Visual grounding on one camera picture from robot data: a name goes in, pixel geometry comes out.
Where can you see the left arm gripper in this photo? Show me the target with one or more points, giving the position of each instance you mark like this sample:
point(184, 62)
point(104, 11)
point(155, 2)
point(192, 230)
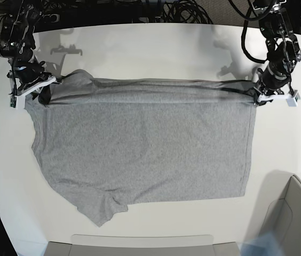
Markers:
point(271, 86)

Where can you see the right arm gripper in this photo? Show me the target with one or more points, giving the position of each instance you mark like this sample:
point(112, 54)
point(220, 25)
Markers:
point(30, 78)

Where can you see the grey T-shirt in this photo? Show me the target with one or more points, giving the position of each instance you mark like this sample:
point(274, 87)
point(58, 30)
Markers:
point(104, 144)

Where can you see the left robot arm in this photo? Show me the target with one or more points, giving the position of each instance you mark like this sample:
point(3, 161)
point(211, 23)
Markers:
point(283, 52)

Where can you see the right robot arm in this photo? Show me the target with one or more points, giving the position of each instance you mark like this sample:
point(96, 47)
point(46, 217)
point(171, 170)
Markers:
point(16, 37)

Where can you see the grey cardboard box right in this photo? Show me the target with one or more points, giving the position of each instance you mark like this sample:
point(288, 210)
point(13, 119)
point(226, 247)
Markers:
point(281, 231)

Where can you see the grey tray bottom edge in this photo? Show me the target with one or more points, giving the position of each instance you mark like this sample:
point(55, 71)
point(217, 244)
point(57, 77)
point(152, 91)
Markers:
point(110, 245)

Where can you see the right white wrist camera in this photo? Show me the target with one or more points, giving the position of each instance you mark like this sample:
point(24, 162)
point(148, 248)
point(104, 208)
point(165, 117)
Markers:
point(17, 102)

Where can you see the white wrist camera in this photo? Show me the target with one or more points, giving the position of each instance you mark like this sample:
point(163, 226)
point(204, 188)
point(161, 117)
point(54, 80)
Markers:
point(17, 102)
point(293, 98)

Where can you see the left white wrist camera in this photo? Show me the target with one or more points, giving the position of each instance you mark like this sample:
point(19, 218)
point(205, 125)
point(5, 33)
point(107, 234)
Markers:
point(293, 98)

